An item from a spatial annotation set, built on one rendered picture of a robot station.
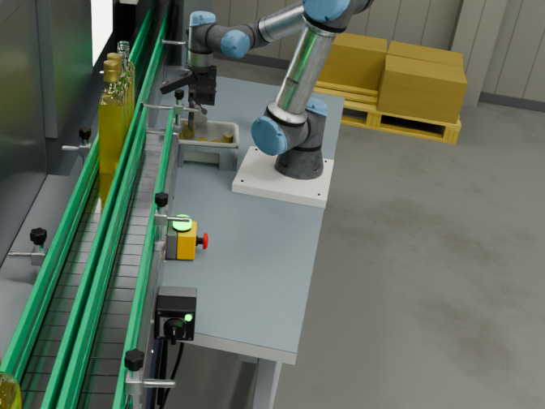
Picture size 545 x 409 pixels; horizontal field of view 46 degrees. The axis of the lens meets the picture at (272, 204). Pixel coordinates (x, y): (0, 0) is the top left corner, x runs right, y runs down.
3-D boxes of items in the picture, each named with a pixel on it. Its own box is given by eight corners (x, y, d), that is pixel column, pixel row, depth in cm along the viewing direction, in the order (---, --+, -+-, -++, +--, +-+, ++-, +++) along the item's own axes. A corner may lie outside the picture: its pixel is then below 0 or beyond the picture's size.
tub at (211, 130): (168, 141, 212) (169, 117, 208) (236, 146, 215) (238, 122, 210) (164, 165, 197) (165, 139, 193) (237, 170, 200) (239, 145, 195)
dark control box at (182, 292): (157, 316, 138) (158, 284, 134) (195, 317, 139) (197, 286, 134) (154, 342, 131) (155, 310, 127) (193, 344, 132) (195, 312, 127)
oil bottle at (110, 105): (102, 163, 167) (100, 84, 156) (124, 164, 168) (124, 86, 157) (99, 173, 162) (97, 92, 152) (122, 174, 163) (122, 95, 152)
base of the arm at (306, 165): (323, 161, 208) (327, 132, 203) (323, 182, 194) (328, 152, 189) (276, 155, 207) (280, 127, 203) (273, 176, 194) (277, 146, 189)
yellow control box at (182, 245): (167, 244, 161) (168, 219, 158) (197, 246, 162) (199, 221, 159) (165, 260, 155) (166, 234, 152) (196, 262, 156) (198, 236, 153)
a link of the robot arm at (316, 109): (330, 140, 197) (337, 99, 191) (305, 152, 188) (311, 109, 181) (298, 128, 203) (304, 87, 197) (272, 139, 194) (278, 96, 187)
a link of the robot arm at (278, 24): (385, -44, 166) (251, 18, 199) (363, -41, 158) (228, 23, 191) (398, 0, 168) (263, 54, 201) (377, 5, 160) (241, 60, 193)
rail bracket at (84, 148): (66, 173, 161) (63, 123, 155) (93, 174, 162) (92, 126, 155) (62, 180, 158) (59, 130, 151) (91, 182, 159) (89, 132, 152)
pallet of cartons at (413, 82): (450, 104, 504) (465, 51, 483) (460, 145, 434) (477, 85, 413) (302, 79, 513) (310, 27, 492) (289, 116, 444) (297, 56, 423)
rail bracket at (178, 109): (140, 126, 189) (141, 85, 183) (198, 130, 191) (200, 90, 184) (139, 130, 186) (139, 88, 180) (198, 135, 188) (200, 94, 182)
